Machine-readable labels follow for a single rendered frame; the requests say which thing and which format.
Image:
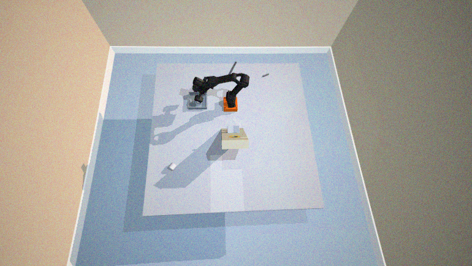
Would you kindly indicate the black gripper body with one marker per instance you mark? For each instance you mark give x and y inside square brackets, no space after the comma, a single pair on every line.
[199,97]

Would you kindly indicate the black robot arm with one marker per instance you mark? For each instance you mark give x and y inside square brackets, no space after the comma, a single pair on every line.
[212,81]

